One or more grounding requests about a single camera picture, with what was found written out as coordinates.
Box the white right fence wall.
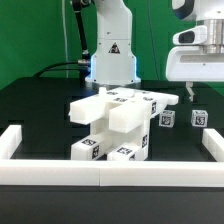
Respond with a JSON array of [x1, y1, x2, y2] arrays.
[[202, 128, 224, 162]]

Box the small tagged cube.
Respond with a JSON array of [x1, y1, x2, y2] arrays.
[[191, 110, 208, 127], [159, 110, 175, 128]]

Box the white chair seat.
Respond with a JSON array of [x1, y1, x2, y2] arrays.
[[90, 119, 150, 161]]

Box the black hose cable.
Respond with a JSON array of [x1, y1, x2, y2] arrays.
[[32, 0, 92, 79]]

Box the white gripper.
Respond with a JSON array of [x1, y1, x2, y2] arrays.
[[166, 24, 224, 102]]

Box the white fence wall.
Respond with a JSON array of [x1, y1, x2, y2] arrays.
[[0, 125, 22, 160], [202, 128, 224, 162], [0, 160, 224, 187]]

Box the white left fence wall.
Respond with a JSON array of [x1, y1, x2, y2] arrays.
[[0, 125, 22, 160]]

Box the white chair back frame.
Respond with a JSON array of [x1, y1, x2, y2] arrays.
[[69, 87, 179, 133]]

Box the white front fence wall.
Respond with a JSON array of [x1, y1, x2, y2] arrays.
[[0, 160, 224, 187]]

